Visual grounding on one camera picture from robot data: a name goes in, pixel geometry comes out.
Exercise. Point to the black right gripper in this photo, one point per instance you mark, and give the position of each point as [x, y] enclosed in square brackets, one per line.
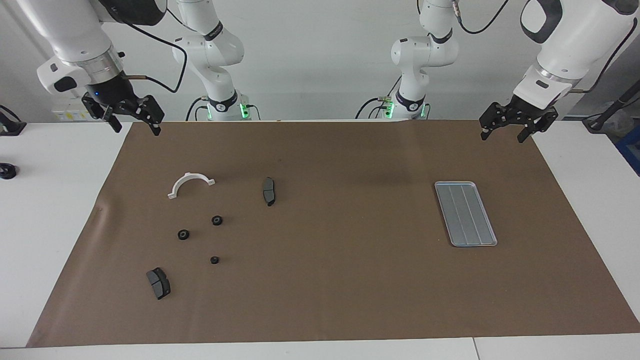
[112, 92]

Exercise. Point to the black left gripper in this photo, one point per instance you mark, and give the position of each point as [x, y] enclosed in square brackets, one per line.
[522, 111]

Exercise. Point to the large black bearing gear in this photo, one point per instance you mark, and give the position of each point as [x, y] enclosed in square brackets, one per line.
[183, 237]
[217, 223]

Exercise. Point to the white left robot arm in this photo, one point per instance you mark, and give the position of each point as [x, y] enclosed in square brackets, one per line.
[565, 40]

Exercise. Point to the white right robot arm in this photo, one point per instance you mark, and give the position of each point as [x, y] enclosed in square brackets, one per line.
[75, 30]

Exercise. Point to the silver metal tray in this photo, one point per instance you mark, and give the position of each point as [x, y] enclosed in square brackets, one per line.
[465, 215]

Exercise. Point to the black stand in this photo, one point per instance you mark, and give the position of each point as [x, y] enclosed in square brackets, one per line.
[597, 122]

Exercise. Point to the white semicircular plastic clamp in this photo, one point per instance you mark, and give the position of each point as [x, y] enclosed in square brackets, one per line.
[190, 175]

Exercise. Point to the blue crate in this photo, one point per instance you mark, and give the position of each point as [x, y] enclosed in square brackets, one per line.
[632, 150]

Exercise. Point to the black round knob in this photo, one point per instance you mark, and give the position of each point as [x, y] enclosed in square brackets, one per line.
[6, 171]

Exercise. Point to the thin grey brake pad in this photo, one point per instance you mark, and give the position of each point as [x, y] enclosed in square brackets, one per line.
[269, 191]

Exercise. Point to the thick dark brake pad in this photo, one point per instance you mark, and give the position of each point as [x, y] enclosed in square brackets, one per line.
[159, 285]

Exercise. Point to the brown table mat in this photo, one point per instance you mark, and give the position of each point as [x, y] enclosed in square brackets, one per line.
[325, 290]

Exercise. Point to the white wall socket box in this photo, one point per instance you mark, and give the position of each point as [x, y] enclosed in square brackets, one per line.
[67, 116]

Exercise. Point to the black table clamp mount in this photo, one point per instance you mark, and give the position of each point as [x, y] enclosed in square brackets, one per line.
[10, 127]

